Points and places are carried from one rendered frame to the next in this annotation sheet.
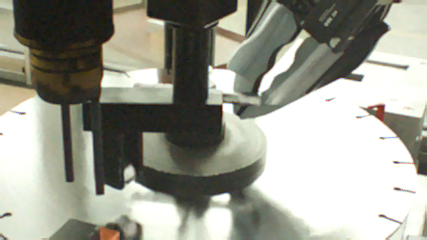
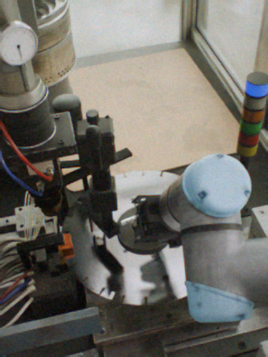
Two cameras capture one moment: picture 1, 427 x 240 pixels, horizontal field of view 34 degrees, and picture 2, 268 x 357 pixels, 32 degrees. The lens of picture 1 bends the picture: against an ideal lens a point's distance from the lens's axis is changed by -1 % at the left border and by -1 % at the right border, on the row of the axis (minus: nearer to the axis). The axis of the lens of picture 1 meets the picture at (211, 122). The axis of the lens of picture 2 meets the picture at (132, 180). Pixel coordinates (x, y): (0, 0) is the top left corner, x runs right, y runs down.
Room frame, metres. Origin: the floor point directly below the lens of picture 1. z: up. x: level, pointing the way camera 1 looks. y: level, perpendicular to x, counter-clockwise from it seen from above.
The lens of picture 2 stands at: (0.16, -0.46, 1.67)
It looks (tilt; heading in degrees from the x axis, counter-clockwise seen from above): 46 degrees down; 59
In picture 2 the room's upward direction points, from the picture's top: 4 degrees counter-clockwise
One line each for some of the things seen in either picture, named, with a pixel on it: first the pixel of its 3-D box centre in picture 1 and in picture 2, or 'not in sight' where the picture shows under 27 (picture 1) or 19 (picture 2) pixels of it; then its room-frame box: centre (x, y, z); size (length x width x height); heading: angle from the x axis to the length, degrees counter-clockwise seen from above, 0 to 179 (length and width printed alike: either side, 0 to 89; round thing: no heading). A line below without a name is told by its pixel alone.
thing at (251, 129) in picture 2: not in sight; (250, 123); (0.77, 0.05, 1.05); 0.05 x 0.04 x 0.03; 69
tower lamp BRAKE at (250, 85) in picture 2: not in sight; (257, 84); (0.77, 0.05, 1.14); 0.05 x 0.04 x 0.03; 69
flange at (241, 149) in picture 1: (194, 133); (143, 225); (0.47, 0.01, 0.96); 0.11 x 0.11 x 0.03
